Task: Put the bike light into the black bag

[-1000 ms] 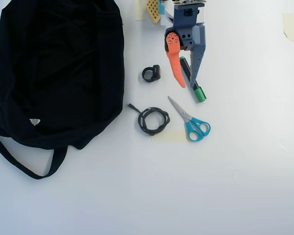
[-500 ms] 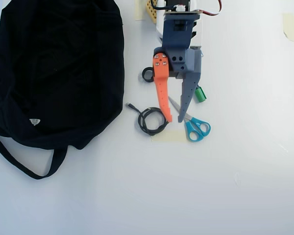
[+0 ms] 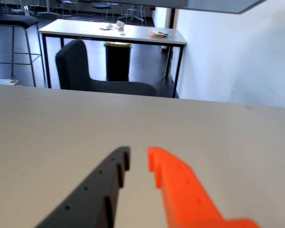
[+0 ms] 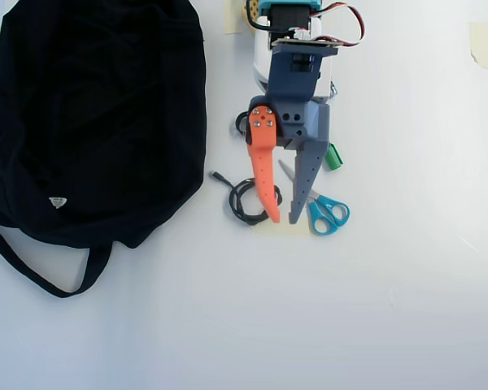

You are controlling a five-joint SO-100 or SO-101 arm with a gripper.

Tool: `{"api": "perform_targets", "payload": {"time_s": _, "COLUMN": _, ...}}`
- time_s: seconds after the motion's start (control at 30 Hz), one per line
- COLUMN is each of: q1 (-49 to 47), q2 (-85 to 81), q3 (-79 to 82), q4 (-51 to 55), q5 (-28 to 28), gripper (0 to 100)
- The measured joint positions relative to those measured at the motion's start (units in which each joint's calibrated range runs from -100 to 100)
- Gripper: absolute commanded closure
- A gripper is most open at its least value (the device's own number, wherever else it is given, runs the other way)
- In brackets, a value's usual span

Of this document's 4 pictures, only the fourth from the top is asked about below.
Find white red black servo wire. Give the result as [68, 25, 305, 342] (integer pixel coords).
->
[308, 0, 367, 50]

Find teal-handled scissors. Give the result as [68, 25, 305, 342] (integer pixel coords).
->
[277, 158, 351, 236]

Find black marker with green cap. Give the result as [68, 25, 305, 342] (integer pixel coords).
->
[323, 141, 344, 171]

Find yellow perforated base block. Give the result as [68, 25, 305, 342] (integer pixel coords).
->
[243, 0, 261, 30]

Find black fabric bag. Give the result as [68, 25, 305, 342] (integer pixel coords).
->
[0, 0, 208, 300]

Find coiled black cable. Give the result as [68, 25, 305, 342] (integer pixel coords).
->
[209, 170, 285, 227]

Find blue-grey gripper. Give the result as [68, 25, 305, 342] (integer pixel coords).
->
[246, 42, 338, 225]

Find small camera circuit board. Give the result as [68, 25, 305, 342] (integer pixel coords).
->
[272, 37, 338, 50]

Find beige masking tape piece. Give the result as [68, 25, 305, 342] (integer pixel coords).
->
[251, 217, 310, 237]
[468, 22, 488, 70]
[223, 0, 245, 34]

